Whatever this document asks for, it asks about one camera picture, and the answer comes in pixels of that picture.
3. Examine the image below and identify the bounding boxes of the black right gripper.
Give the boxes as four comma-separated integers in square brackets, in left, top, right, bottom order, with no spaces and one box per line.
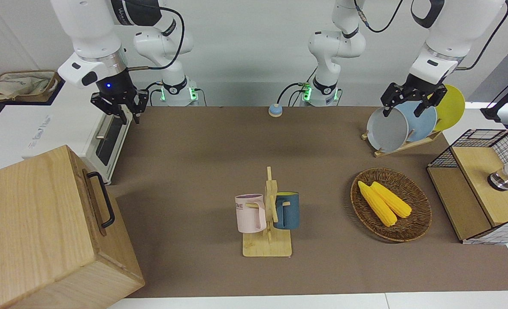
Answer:
[90,71,150,125]

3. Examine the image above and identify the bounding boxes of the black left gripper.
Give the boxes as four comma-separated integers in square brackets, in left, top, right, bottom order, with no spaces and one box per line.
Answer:
[381,73,448,119]

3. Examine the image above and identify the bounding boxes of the wooden drawer with black handle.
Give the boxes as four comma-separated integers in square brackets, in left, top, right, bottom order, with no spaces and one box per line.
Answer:
[82,169,121,237]

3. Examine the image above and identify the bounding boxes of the light blue plate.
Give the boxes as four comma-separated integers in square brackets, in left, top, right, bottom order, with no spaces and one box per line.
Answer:
[393,101,438,142]

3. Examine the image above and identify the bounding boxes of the yellow plate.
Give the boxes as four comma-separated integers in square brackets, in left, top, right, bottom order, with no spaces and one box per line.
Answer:
[428,84,466,132]

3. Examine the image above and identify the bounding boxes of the grey plate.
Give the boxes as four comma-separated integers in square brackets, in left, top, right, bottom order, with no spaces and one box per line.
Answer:
[366,106,409,153]

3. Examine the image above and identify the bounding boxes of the wooden plate rack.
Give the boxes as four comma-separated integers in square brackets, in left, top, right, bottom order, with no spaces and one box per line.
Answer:
[361,130,443,158]

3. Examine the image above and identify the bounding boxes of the black stand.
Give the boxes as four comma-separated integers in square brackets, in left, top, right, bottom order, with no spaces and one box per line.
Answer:
[481,71,508,123]

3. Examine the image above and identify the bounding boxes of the white toaster oven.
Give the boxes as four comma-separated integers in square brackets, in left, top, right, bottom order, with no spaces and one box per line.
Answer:
[0,79,132,185]

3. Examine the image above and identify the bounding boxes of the yellow corn cob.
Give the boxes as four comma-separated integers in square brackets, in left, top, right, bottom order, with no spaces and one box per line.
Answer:
[357,181,398,227]
[370,182,412,218]

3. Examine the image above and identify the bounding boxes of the brown paper bag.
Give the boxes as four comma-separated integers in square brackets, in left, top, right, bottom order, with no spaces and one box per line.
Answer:
[0,70,61,103]

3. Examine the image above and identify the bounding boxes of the brown wicker basket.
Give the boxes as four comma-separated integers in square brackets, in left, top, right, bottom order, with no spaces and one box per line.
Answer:
[351,168,432,243]

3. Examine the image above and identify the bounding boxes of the light wooden cabinet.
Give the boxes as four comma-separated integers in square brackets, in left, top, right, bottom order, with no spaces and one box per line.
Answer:
[0,145,145,309]

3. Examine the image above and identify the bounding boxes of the blue mug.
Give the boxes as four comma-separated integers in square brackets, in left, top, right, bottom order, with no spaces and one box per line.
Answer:
[274,192,300,230]

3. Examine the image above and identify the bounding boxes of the pink mug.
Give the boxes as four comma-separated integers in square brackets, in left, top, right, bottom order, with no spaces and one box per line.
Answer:
[235,194,266,233]

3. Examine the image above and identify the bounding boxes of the brown table mat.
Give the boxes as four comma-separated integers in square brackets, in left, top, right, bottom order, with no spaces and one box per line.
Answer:
[106,106,508,299]

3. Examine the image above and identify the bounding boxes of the wooden mug rack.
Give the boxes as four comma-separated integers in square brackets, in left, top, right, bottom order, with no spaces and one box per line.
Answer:
[242,167,292,258]

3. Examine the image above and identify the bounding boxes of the black base cable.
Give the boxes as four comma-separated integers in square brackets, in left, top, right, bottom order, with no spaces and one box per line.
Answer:
[145,82,164,106]
[278,82,308,107]

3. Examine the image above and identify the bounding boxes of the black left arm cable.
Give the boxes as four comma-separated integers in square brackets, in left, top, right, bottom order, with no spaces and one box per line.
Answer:
[354,0,405,33]
[455,0,508,71]

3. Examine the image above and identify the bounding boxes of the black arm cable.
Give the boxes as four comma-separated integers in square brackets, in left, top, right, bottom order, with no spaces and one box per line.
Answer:
[455,0,508,71]
[354,0,405,33]
[125,0,185,70]

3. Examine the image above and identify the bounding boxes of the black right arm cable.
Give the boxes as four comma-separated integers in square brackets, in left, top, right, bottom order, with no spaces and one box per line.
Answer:
[125,0,185,70]

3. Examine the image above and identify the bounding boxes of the wire and wood shelf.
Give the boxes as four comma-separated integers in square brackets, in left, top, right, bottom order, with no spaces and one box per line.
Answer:
[426,129,508,245]

